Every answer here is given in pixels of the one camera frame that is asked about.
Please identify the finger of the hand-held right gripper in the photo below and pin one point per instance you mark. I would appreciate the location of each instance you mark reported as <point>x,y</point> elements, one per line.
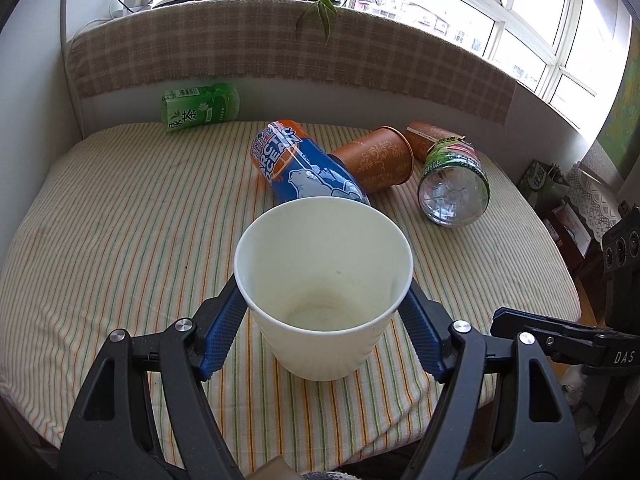
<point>540,326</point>

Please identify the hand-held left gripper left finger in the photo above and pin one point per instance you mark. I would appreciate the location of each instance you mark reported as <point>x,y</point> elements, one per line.
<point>223,321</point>

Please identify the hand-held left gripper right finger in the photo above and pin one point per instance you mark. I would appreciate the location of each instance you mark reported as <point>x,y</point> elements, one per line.
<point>419,327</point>

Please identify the white paper cup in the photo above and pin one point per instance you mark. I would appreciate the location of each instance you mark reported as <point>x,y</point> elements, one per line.
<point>325,282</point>

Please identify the orange patterned paper cup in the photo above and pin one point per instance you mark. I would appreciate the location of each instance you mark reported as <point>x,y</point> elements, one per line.
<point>380,157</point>
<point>425,139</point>

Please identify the white lace cloth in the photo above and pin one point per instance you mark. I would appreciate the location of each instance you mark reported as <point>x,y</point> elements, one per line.
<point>597,195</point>

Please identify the striped tablecloth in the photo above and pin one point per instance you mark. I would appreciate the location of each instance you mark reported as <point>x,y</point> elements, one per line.
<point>140,220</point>

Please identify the green paper bag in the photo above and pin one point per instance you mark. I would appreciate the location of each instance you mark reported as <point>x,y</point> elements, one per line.
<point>542,180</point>

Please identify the clear green label plastic bottle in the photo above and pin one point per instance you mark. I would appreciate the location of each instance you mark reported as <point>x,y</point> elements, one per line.
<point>452,180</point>

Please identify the blue orange plastic bottle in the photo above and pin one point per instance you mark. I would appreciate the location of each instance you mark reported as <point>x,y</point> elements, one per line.
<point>300,162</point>

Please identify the green tea carton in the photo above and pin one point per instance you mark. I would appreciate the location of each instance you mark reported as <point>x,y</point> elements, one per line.
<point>200,107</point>

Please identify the beige plaid cloth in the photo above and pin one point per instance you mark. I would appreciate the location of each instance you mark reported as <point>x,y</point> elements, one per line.
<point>250,50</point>

